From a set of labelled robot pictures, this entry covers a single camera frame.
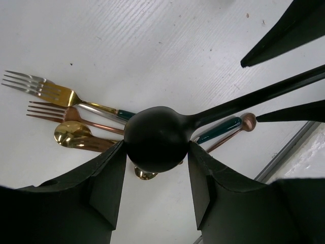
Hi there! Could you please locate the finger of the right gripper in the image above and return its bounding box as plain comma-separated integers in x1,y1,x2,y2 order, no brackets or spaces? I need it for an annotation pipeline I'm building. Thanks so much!
241,0,324,68
256,100,325,123

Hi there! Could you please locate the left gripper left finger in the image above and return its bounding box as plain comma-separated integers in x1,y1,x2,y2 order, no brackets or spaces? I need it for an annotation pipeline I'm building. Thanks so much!
1,142,126,243

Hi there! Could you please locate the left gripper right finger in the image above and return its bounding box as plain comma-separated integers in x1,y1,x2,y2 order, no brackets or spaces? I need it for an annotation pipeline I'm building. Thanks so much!
187,141,325,244

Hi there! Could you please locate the black round spoon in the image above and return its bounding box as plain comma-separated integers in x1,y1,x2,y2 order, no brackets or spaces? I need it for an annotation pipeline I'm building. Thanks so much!
124,66,324,173

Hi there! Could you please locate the small copper teaspoon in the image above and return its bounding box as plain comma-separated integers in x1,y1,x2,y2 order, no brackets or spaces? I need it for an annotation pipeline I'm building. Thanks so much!
206,113,257,153

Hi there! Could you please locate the gold round spoon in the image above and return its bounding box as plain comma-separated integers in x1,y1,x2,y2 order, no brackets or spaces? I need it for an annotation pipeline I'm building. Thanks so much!
54,121,93,148

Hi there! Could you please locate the rose gold fork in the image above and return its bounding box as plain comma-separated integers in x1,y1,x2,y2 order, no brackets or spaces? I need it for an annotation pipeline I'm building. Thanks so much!
27,101,124,135

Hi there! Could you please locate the aluminium rail front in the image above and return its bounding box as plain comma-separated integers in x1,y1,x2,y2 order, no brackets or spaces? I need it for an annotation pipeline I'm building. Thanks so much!
195,120,325,244

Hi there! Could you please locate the gold fork green handle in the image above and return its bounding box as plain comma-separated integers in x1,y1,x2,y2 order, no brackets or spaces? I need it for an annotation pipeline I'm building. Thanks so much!
40,82,135,121

